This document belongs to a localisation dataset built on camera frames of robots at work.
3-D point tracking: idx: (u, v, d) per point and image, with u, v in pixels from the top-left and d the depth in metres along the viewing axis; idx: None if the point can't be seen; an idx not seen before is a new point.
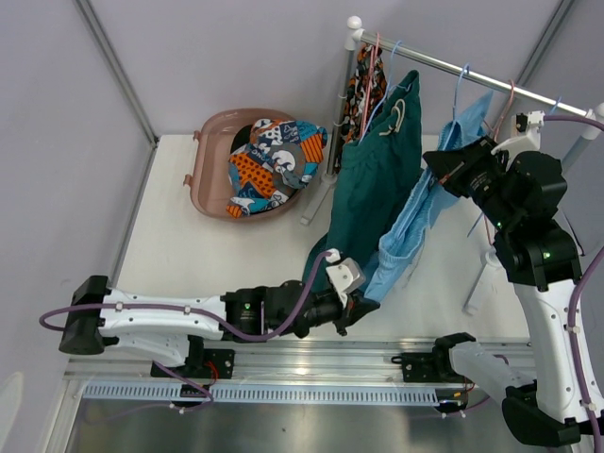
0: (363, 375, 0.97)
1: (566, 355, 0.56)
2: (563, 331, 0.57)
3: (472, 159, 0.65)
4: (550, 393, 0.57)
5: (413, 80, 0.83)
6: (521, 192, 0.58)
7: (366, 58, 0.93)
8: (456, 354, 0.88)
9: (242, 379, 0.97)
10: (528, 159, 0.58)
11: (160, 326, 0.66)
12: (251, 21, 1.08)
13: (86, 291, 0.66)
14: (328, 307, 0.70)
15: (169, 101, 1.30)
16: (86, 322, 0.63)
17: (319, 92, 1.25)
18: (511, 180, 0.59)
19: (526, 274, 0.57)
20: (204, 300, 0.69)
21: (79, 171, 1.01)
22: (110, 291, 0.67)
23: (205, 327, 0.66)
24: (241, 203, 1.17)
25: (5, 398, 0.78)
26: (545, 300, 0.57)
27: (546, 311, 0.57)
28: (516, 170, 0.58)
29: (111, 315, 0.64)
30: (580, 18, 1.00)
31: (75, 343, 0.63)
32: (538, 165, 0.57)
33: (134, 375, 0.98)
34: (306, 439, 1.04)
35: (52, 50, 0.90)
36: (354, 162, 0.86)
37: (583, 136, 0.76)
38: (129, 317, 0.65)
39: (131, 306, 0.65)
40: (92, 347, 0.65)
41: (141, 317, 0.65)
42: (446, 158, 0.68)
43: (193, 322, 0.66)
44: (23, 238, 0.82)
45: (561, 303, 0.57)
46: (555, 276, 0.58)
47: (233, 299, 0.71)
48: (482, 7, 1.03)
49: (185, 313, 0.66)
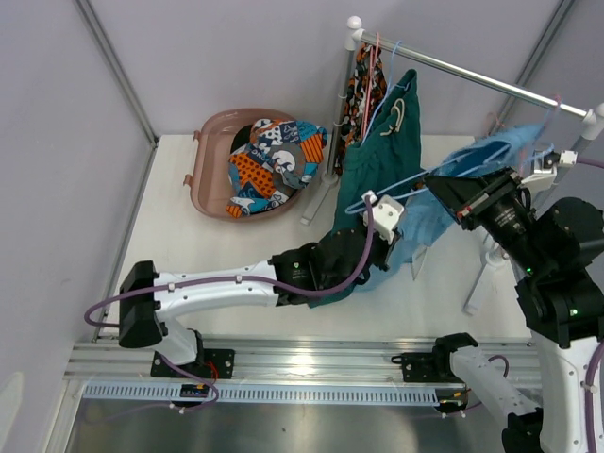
0: (363, 376, 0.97)
1: (579, 411, 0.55)
2: (579, 388, 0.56)
3: (497, 193, 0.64)
4: (556, 440, 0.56)
5: (411, 79, 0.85)
6: (553, 242, 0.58)
7: (366, 58, 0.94)
8: (457, 358, 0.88)
9: (241, 379, 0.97)
10: (566, 209, 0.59)
11: (214, 300, 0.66)
12: (251, 22, 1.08)
13: (133, 278, 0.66)
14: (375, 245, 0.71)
15: (170, 101, 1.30)
16: (143, 305, 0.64)
17: (320, 92, 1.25)
18: (546, 229, 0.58)
19: (549, 327, 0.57)
20: (253, 267, 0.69)
21: (79, 170, 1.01)
22: (159, 274, 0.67)
23: (260, 293, 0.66)
24: (241, 203, 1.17)
25: (6, 398, 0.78)
26: (565, 357, 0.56)
27: (564, 367, 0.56)
28: (555, 220, 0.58)
29: (166, 295, 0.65)
30: (580, 18, 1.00)
31: (134, 330, 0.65)
32: (576, 216, 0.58)
33: (134, 375, 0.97)
34: (306, 438, 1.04)
35: (52, 50, 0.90)
36: (357, 162, 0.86)
37: (583, 136, 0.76)
38: (184, 295, 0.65)
39: (183, 284, 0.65)
40: (149, 332, 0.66)
41: (194, 293, 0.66)
42: (468, 190, 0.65)
43: (247, 289, 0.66)
44: (22, 238, 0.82)
45: (580, 360, 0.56)
46: (577, 333, 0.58)
47: (282, 260, 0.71)
48: (483, 7, 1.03)
49: (239, 282, 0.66)
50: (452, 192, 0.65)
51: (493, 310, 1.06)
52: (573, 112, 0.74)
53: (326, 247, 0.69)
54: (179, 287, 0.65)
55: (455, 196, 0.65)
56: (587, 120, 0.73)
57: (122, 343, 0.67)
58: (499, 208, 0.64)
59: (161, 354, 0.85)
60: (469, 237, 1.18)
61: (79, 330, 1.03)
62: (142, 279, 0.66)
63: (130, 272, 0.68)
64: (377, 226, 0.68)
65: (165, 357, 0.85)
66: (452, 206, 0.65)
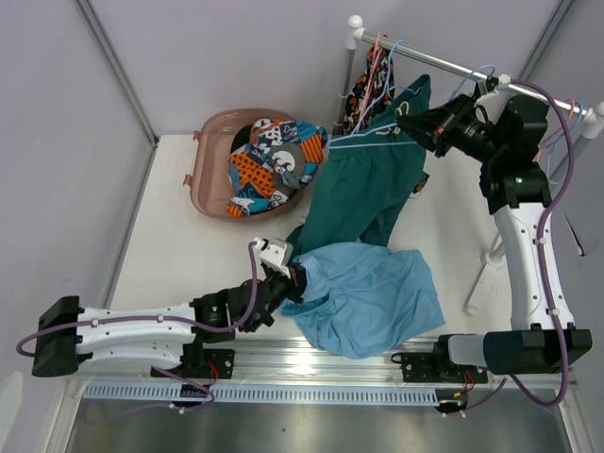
0: (365, 375, 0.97)
1: (535, 266, 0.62)
2: (533, 245, 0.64)
3: (461, 111, 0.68)
4: (521, 308, 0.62)
5: (423, 84, 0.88)
6: (510, 130, 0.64)
7: (374, 58, 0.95)
8: (453, 341, 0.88)
9: (241, 379, 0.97)
10: (522, 101, 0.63)
11: (135, 337, 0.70)
12: (250, 22, 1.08)
13: (58, 313, 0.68)
14: (280, 284, 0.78)
15: (169, 101, 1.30)
16: (63, 342, 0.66)
17: (319, 92, 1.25)
18: (504, 119, 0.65)
19: (500, 197, 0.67)
20: (175, 308, 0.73)
21: (79, 170, 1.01)
22: (83, 310, 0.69)
23: (179, 332, 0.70)
24: (241, 203, 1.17)
25: (5, 398, 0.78)
26: (517, 217, 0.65)
27: (517, 226, 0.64)
28: (507, 106, 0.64)
29: (88, 331, 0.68)
30: (580, 17, 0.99)
31: (53, 363, 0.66)
32: (528, 103, 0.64)
33: (134, 375, 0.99)
34: (306, 438, 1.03)
35: (52, 49, 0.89)
36: (341, 155, 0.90)
37: (584, 134, 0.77)
38: (105, 332, 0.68)
39: (106, 321, 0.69)
40: (67, 365, 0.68)
41: (117, 329, 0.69)
42: (434, 116, 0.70)
43: (167, 328, 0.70)
44: (23, 236, 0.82)
45: (531, 221, 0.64)
46: (528, 199, 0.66)
47: (201, 304, 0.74)
48: (482, 7, 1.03)
49: (159, 322, 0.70)
50: (423, 120, 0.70)
51: (493, 310, 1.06)
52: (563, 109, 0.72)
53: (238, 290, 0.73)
54: (102, 324, 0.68)
55: (427, 126, 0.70)
56: (587, 119, 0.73)
57: (36, 374, 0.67)
58: (464, 122, 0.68)
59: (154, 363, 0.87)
60: (469, 237, 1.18)
61: None
62: (65, 316, 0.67)
63: (55, 305, 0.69)
64: (269, 264, 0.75)
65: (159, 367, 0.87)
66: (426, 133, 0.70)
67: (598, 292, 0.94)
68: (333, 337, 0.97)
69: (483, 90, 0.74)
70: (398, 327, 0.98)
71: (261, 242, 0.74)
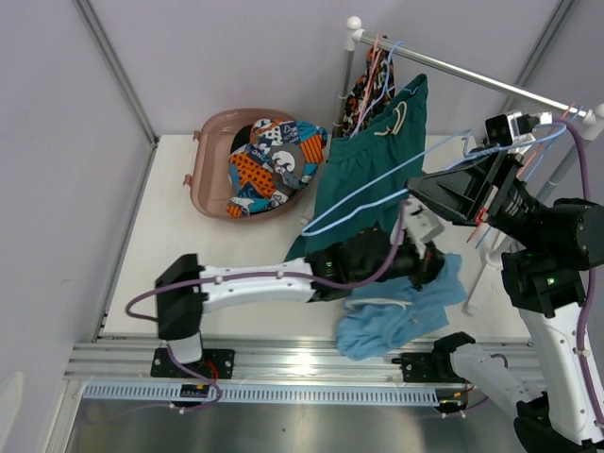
0: (364, 376, 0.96)
1: (578, 377, 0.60)
2: (573, 355, 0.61)
3: (504, 183, 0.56)
4: (565, 416, 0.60)
5: (420, 83, 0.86)
6: (563, 251, 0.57)
7: (374, 58, 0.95)
8: (458, 358, 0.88)
9: (242, 379, 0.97)
10: (592, 221, 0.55)
11: (255, 294, 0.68)
12: (251, 23, 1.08)
13: (179, 271, 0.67)
14: (407, 260, 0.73)
15: (169, 101, 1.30)
16: (190, 298, 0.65)
17: (319, 92, 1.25)
18: (562, 235, 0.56)
19: (532, 299, 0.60)
20: (290, 263, 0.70)
21: (79, 169, 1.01)
22: (204, 267, 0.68)
23: (299, 288, 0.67)
24: (241, 203, 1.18)
25: (6, 398, 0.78)
26: (555, 327, 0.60)
27: (557, 337, 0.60)
28: (576, 234, 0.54)
29: (213, 288, 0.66)
30: (579, 17, 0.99)
31: (180, 321, 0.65)
32: (594, 226, 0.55)
33: (134, 375, 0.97)
34: (306, 438, 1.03)
35: (52, 49, 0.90)
36: (342, 156, 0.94)
37: (583, 136, 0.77)
38: (229, 288, 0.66)
39: (229, 277, 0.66)
40: (192, 323, 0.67)
41: (240, 286, 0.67)
42: (461, 179, 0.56)
43: (286, 285, 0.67)
44: (23, 235, 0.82)
45: (569, 327, 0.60)
46: (562, 301, 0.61)
47: (313, 260, 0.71)
48: (482, 7, 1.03)
49: (278, 276, 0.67)
50: (451, 192, 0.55)
51: (492, 309, 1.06)
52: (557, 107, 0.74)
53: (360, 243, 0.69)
54: (226, 279, 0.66)
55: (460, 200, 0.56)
56: (587, 120, 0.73)
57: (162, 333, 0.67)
58: (507, 198, 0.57)
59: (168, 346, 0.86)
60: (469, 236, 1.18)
61: (79, 330, 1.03)
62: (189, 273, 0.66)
63: (176, 264, 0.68)
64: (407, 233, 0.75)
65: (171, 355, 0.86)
66: (461, 213, 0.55)
67: None
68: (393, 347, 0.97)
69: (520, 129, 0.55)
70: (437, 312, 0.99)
71: (415, 206, 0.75)
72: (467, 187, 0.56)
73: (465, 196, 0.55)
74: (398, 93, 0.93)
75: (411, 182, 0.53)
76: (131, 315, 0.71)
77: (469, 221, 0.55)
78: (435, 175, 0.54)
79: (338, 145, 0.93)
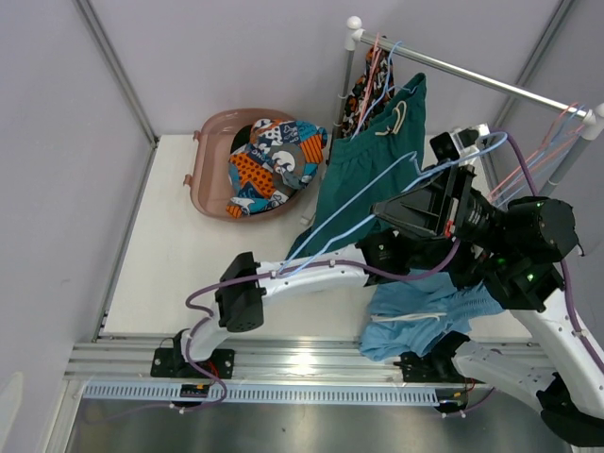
0: (364, 376, 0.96)
1: (585, 356, 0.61)
2: (574, 338, 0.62)
3: (463, 194, 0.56)
4: (586, 395, 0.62)
5: (419, 83, 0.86)
6: (533, 249, 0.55)
7: (374, 58, 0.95)
8: (461, 360, 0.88)
9: (241, 379, 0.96)
10: (549, 214, 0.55)
11: (310, 284, 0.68)
12: (251, 23, 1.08)
13: (239, 269, 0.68)
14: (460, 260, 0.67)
15: (169, 101, 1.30)
16: (251, 292, 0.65)
17: (320, 92, 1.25)
18: (526, 233, 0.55)
19: (521, 301, 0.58)
20: (343, 252, 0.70)
21: (79, 169, 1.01)
22: (260, 263, 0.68)
23: (353, 275, 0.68)
24: (241, 203, 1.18)
25: (5, 398, 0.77)
26: (549, 319, 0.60)
27: (554, 327, 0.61)
28: (540, 231, 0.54)
29: (269, 282, 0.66)
30: (579, 17, 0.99)
31: (243, 317, 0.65)
32: (552, 220, 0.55)
33: (134, 375, 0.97)
34: (306, 438, 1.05)
35: (53, 49, 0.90)
36: (343, 157, 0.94)
37: (583, 135, 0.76)
38: (285, 280, 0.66)
39: (285, 270, 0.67)
40: (255, 319, 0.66)
41: (295, 278, 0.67)
42: (419, 198, 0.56)
43: (341, 272, 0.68)
44: (22, 235, 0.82)
45: (562, 314, 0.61)
46: (548, 293, 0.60)
47: (367, 243, 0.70)
48: (482, 7, 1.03)
49: (331, 265, 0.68)
50: (415, 211, 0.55)
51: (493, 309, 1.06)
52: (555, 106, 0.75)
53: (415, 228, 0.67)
54: (280, 273, 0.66)
55: (423, 218, 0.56)
56: (587, 120, 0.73)
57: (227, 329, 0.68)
58: (469, 209, 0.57)
59: (188, 341, 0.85)
60: None
61: (79, 330, 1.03)
62: (246, 270, 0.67)
63: (233, 263, 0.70)
64: None
65: (185, 352, 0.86)
66: (430, 230, 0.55)
67: (596, 292, 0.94)
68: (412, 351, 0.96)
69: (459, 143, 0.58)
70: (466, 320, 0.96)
71: None
72: (429, 204, 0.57)
73: (430, 213, 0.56)
74: (398, 92, 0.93)
75: (376, 207, 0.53)
76: (191, 309, 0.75)
77: (441, 236, 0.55)
78: (398, 196, 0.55)
79: (341, 147, 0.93)
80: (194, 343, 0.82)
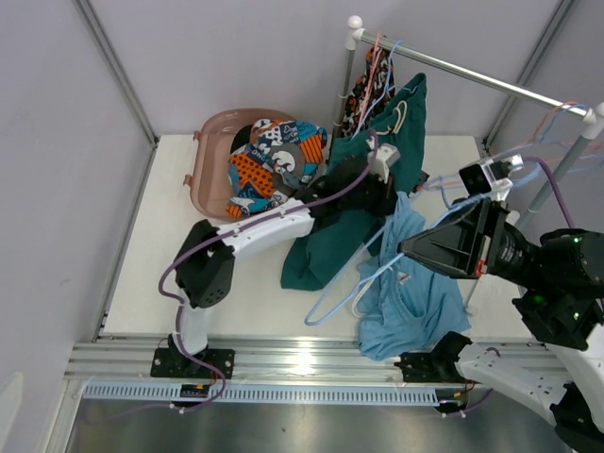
0: (364, 375, 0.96)
1: None
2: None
3: (496, 232, 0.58)
4: None
5: (419, 83, 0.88)
6: (578, 286, 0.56)
7: (375, 58, 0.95)
8: (465, 367, 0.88)
9: (242, 379, 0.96)
10: (592, 250, 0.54)
11: (268, 239, 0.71)
12: (250, 23, 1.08)
13: (200, 236, 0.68)
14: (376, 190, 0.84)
15: (169, 101, 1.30)
16: (220, 251, 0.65)
17: (320, 92, 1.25)
18: (567, 271, 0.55)
19: (566, 339, 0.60)
20: (286, 204, 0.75)
21: (79, 169, 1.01)
22: (219, 226, 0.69)
23: (303, 219, 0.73)
24: (240, 203, 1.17)
25: (5, 398, 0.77)
26: (590, 355, 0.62)
27: (594, 363, 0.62)
28: (585, 271, 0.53)
29: (235, 240, 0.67)
30: (579, 16, 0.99)
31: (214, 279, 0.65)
32: (595, 254, 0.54)
33: (134, 375, 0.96)
34: (306, 438, 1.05)
35: (53, 49, 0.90)
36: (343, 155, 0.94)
37: (583, 135, 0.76)
38: (248, 236, 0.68)
39: (245, 227, 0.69)
40: (224, 281, 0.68)
41: (256, 233, 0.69)
42: (451, 234, 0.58)
43: (292, 220, 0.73)
44: (22, 235, 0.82)
45: (602, 351, 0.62)
46: (589, 331, 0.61)
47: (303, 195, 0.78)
48: (482, 7, 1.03)
49: (282, 217, 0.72)
50: (445, 249, 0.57)
51: (492, 310, 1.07)
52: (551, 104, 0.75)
53: (336, 174, 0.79)
54: (243, 229, 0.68)
55: (455, 257, 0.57)
56: (587, 119, 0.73)
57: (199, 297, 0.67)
58: (501, 244, 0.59)
59: (176, 338, 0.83)
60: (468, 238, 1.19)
61: (79, 330, 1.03)
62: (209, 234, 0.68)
63: (191, 234, 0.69)
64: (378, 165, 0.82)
65: (180, 348, 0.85)
66: (460, 268, 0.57)
67: None
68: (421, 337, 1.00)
69: (493, 175, 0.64)
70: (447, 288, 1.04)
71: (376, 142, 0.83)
72: (460, 241, 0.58)
73: (460, 250, 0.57)
74: (398, 92, 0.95)
75: (405, 245, 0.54)
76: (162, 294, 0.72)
77: (470, 275, 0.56)
78: (427, 233, 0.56)
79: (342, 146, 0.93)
80: (185, 334, 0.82)
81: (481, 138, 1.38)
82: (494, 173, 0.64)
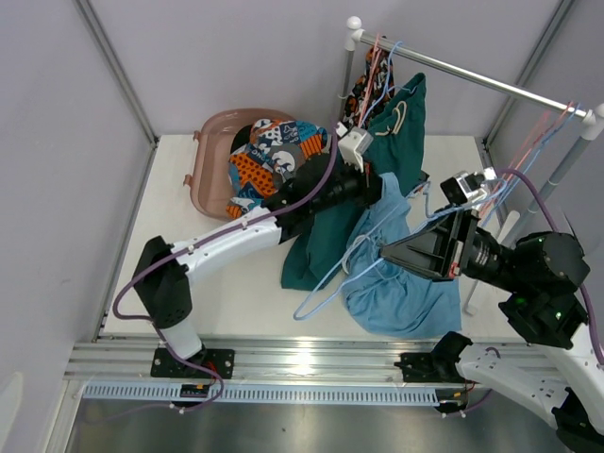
0: (363, 375, 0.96)
1: None
2: (599, 371, 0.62)
3: (469, 237, 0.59)
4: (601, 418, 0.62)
5: (418, 83, 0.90)
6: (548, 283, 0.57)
7: (375, 58, 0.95)
8: (465, 368, 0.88)
9: (241, 379, 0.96)
10: (553, 247, 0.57)
11: (229, 252, 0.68)
12: (250, 23, 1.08)
13: (152, 254, 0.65)
14: (351, 181, 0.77)
15: (169, 101, 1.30)
16: (173, 272, 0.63)
17: (320, 93, 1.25)
18: (533, 267, 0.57)
19: (552, 339, 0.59)
20: (250, 212, 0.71)
21: (79, 169, 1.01)
22: (174, 243, 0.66)
23: (267, 230, 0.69)
24: (240, 203, 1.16)
25: (5, 398, 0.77)
26: (576, 355, 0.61)
27: (580, 362, 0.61)
28: (548, 266, 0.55)
29: (189, 258, 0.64)
30: (578, 18, 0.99)
31: (171, 299, 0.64)
32: (558, 251, 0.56)
33: (134, 375, 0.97)
34: (306, 438, 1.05)
35: (52, 49, 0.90)
36: None
37: (583, 136, 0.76)
38: (205, 253, 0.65)
39: (201, 243, 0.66)
40: (183, 299, 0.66)
41: (214, 248, 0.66)
42: (426, 237, 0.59)
43: (255, 231, 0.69)
44: (23, 235, 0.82)
45: (587, 348, 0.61)
46: (575, 329, 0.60)
47: (271, 202, 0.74)
48: (481, 8, 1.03)
49: (245, 227, 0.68)
50: (420, 252, 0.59)
51: (492, 310, 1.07)
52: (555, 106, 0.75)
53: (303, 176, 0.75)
54: (198, 245, 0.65)
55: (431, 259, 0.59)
56: (587, 120, 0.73)
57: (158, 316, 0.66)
58: (476, 246, 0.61)
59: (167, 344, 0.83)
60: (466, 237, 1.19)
61: (79, 330, 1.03)
62: (161, 252, 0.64)
63: (144, 251, 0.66)
64: (346, 151, 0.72)
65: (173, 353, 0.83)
66: (433, 272, 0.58)
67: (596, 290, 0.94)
68: (405, 326, 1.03)
69: (465, 186, 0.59)
70: (442, 287, 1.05)
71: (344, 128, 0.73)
72: (436, 245, 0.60)
73: (435, 255, 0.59)
74: (397, 92, 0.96)
75: (384, 250, 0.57)
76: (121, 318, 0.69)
77: (444, 276, 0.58)
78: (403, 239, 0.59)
79: None
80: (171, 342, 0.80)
81: (481, 138, 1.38)
82: (467, 185, 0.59)
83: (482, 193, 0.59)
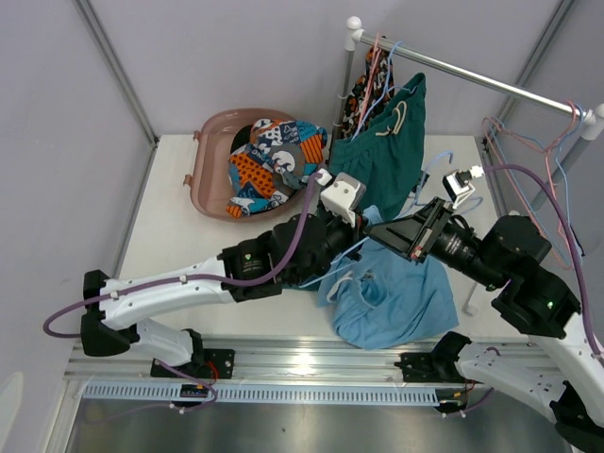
0: (363, 375, 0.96)
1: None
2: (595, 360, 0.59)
3: (439, 226, 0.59)
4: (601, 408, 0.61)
5: (418, 83, 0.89)
6: (516, 263, 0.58)
7: (374, 58, 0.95)
8: (464, 366, 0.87)
9: (241, 379, 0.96)
10: (509, 227, 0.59)
11: (159, 305, 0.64)
12: (250, 23, 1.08)
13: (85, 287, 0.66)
14: (338, 234, 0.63)
15: (169, 101, 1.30)
16: (92, 316, 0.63)
17: (319, 93, 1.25)
18: (493, 248, 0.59)
19: (543, 327, 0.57)
20: (200, 264, 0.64)
21: (79, 168, 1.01)
22: (105, 281, 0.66)
23: (206, 292, 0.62)
24: (241, 203, 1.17)
25: (5, 397, 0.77)
26: (568, 344, 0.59)
27: (574, 351, 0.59)
28: (502, 243, 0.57)
29: (110, 306, 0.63)
30: (578, 18, 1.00)
31: (92, 340, 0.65)
32: (512, 230, 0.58)
33: (134, 375, 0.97)
34: (306, 438, 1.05)
35: (52, 48, 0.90)
36: (343, 157, 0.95)
37: (583, 135, 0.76)
38: (128, 303, 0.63)
39: (126, 291, 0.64)
40: (109, 343, 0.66)
41: (140, 300, 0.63)
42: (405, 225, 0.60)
43: (194, 288, 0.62)
44: (23, 234, 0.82)
45: (580, 338, 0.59)
46: (567, 319, 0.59)
47: (232, 253, 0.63)
48: (481, 8, 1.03)
49: (184, 282, 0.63)
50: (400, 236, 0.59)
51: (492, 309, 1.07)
52: (559, 109, 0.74)
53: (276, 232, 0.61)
54: (123, 293, 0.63)
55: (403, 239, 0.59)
56: (587, 120, 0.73)
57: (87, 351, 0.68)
58: (447, 234, 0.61)
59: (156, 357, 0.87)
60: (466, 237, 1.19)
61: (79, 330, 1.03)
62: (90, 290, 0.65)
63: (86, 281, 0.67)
64: (335, 207, 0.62)
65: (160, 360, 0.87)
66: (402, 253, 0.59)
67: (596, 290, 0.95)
68: (403, 329, 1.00)
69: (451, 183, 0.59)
70: (435, 283, 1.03)
71: (328, 177, 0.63)
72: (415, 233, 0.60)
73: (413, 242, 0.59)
74: (397, 93, 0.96)
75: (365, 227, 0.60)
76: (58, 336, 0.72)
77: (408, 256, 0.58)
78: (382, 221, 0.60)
79: (341, 147, 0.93)
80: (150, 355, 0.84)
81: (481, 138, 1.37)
82: (456, 181, 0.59)
83: (471, 191, 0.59)
